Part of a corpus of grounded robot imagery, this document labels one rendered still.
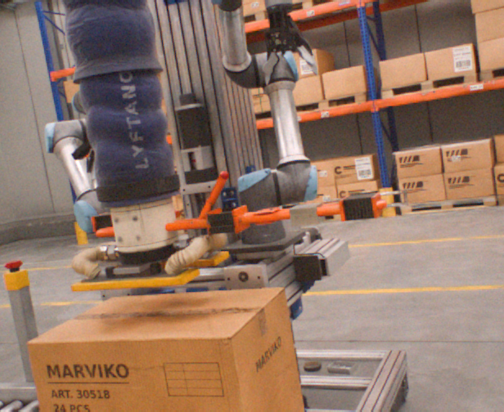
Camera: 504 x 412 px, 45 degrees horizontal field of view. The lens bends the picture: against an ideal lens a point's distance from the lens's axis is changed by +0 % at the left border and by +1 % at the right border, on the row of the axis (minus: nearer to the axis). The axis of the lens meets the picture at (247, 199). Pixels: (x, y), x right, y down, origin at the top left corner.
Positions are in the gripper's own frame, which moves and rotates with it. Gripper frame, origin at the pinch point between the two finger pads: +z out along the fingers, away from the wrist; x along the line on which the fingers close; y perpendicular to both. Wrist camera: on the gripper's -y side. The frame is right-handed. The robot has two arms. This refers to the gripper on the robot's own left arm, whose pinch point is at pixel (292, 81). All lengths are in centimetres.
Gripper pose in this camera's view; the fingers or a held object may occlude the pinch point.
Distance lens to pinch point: 175.5
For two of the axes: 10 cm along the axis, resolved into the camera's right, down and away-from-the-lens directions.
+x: 9.0, -1.0, -4.2
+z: 1.6, 9.8, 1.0
